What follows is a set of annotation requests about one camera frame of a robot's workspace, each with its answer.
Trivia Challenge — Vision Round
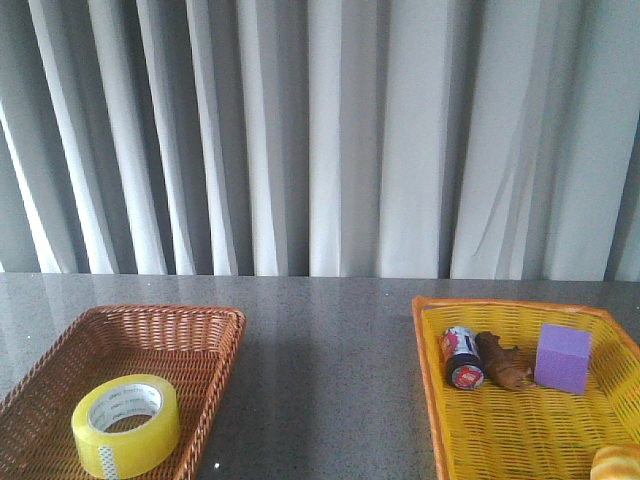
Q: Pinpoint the yellow packing tape roll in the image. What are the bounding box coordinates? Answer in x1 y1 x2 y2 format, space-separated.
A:
71 374 180 479

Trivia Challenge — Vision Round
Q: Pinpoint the brown wicker basket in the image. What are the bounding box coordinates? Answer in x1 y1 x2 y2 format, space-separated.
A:
1 305 246 479

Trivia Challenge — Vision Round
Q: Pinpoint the small red blue can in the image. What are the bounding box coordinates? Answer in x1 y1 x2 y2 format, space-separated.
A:
440 326 485 390

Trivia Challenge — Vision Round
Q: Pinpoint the grey pleated curtain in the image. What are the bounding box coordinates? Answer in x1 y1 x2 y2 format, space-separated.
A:
1 1 639 281

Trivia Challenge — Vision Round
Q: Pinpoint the brown toy animal figure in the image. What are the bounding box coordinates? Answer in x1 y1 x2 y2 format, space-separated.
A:
475 331 535 391

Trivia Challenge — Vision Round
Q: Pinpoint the yellow plastic basket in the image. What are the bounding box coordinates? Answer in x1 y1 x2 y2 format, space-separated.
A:
412 296 639 479

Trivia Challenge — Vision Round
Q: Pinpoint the purple foam cube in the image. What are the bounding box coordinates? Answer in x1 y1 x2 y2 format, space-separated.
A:
534 323 592 395

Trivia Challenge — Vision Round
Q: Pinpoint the yellow bread toy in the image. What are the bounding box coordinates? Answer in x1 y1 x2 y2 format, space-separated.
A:
590 443 640 480

